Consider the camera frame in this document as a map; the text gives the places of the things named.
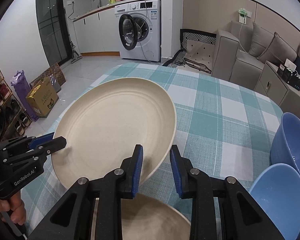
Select cardboard box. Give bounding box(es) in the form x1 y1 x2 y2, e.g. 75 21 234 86
26 77 59 118

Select blue bowl front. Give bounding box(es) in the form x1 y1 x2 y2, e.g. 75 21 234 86
249 163 300 239

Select grey cushion left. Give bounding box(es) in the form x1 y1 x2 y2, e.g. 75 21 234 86
249 23 274 57

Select grey cushion right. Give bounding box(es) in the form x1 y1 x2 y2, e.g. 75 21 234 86
258 32 297 64

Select purple bag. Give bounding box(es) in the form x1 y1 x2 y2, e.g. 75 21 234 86
11 70 39 121

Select grey side cabinet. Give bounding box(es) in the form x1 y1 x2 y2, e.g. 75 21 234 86
254 61 300 119

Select black organizer box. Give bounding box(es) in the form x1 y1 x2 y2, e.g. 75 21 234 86
277 65 300 91

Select grey sofa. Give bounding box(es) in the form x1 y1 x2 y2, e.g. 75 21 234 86
211 21 300 90

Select grey cushion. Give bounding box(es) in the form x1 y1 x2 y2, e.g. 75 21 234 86
249 23 274 57
258 32 297 64

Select cream plate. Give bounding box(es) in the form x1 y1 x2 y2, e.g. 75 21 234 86
91 192 191 240
51 77 177 188

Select green checked tablecloth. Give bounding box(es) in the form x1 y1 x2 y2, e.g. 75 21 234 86
20 62 285 240

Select white base cabinets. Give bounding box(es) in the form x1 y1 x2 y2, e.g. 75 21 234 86
74 8 120 53

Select person left hand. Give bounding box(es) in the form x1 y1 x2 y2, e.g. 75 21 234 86
0 191 26 225

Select white washing machine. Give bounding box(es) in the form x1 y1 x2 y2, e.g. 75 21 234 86
115 0 161 62

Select patterned floor mat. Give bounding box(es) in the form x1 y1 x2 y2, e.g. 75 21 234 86
162 29 216 74

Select blue bowl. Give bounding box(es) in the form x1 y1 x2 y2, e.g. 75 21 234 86
249 163 300 239
270 112 300 175

